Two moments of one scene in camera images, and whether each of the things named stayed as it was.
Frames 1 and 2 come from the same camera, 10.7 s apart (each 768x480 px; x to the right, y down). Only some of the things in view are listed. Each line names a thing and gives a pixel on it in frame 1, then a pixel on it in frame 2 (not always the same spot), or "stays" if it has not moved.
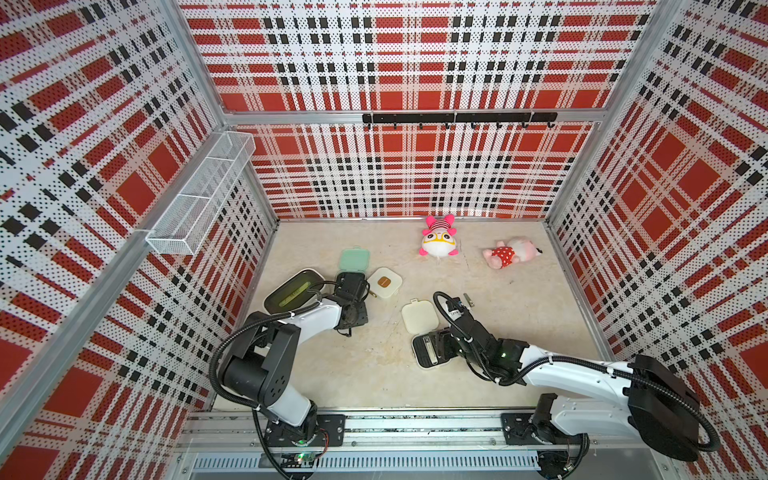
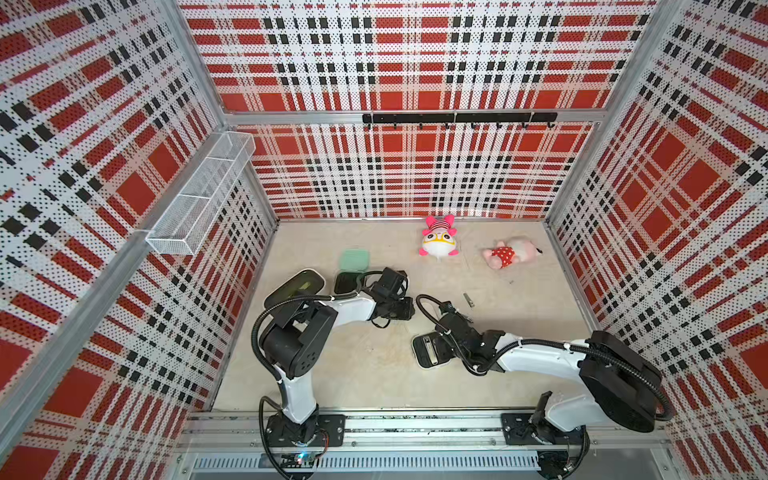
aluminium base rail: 223,444 stays
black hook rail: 461,117 stays
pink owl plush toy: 439,238 stays
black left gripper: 362,307 → 406,313
